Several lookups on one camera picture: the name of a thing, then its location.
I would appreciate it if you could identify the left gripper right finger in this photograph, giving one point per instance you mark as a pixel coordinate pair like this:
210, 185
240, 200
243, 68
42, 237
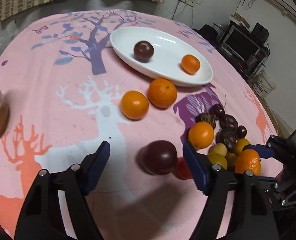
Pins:
251, 216

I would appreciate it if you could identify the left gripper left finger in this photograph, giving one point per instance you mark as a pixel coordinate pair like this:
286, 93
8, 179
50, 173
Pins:
40, 216

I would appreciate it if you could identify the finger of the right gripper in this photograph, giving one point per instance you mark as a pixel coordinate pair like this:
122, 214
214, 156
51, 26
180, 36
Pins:
262, 150

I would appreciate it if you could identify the bumpy tangerine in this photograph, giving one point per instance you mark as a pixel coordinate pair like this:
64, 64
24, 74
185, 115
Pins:
249, 159

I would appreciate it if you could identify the yellow kumquat fruit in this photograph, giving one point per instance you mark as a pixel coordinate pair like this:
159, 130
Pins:
240, 144

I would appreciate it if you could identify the wrinkled passion fruit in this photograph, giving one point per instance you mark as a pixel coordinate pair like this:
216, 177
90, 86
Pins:
226, 137
208, 118
229, 122

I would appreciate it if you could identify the yellow loquat fruit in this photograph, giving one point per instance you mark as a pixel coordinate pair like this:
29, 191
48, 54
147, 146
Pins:
219, 148

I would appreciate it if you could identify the small yellow fruit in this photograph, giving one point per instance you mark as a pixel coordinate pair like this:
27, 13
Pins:
219, 159

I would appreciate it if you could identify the dark cherry with stem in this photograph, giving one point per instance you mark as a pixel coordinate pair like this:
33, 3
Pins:
218, 111

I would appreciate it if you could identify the red cherry tomato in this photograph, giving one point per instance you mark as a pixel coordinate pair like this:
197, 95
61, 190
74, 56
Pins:
181, 171

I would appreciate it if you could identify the large dark plum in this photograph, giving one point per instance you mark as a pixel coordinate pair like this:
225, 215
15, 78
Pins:
158, 158

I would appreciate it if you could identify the textured mandarin orange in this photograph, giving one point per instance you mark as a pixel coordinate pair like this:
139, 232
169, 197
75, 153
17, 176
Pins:
162, 93

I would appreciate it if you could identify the smooth orange fruit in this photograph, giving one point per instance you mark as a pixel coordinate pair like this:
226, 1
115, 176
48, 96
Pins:
134, 105

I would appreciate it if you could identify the person's right hand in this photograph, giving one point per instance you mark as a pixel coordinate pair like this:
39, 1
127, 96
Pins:
281, 188

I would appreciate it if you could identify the white bucket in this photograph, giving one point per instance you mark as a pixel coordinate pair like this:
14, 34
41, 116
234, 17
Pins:
263, 85

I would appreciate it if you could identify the black metal rack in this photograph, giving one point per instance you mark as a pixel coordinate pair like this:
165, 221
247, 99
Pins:
247, 69

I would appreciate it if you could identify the computer monitor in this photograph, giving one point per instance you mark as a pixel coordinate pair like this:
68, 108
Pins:
240, 44

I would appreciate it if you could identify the small orange on plate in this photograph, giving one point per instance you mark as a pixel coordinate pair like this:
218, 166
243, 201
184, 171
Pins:
190, 64

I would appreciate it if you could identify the black speaker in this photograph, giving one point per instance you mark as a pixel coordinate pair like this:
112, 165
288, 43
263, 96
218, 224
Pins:
260, 33

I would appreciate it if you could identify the white oval plate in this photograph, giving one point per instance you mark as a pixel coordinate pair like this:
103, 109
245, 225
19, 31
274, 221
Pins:
166, 60

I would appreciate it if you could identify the dark plum on plate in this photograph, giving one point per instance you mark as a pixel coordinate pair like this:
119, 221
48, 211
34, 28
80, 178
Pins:
143, 51

